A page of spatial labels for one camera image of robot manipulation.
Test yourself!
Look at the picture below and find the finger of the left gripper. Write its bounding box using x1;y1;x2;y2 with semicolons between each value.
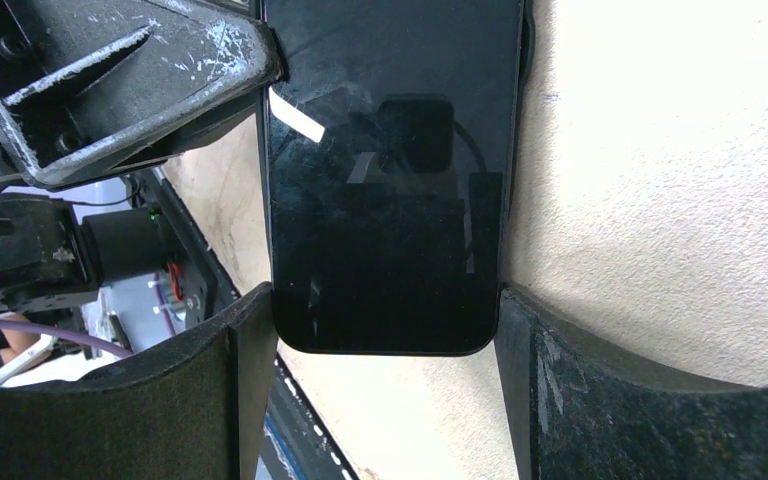
0;1;283;189

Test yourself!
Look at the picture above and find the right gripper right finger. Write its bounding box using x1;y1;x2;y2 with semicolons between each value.
495;287;768;479

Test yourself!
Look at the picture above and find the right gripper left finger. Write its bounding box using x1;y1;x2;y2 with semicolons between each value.
0;283;277;479

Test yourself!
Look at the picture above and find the black phone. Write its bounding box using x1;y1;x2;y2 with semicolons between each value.
257;1;535;356

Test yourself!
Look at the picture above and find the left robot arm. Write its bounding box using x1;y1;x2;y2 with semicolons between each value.
0;1;283;313

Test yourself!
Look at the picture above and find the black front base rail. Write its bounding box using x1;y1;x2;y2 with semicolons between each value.
256;357;359;480

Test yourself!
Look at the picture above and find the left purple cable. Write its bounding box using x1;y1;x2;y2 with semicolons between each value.
0;271;180;362

